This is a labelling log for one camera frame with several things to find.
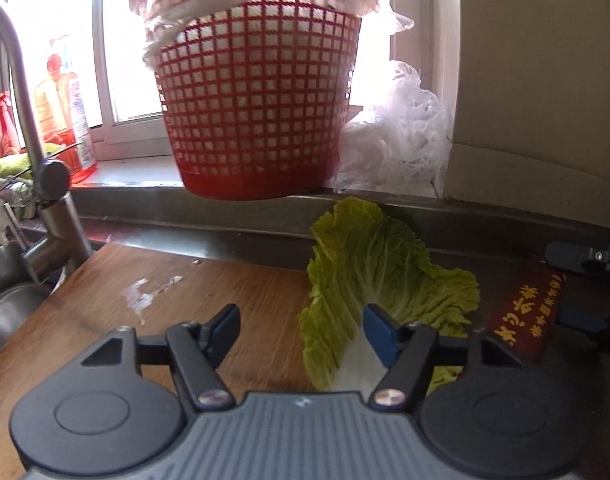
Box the white bin liner bag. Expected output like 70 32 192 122
129 0 416 68

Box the red spray bottle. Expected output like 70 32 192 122
0 91 23 157

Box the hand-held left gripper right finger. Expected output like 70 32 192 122
362 304 530 409

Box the orange detergent bottle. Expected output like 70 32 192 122
32 35 98 183

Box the green sponge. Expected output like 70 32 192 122
0 152 38 181

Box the white dish cloth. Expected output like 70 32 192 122
0 182 40 248

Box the red plastic mesh basket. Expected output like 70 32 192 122
132 0 376 202

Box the large napa cabbage leaf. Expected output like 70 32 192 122
298 196 482 395

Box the steel kitchen faucet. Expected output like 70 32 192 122
0 0 93 286

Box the red snack wrapper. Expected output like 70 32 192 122
485 255 568 366

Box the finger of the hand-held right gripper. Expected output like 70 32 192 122
545 240 610 277
556 309 610 348

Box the crumpled white plastic bag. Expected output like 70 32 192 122
335 60 453 196

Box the wooden cutting board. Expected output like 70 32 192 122
0 242 336 480

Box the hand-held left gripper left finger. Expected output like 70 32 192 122
79 304 242 409

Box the steel sink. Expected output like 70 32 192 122
0 220 93 366

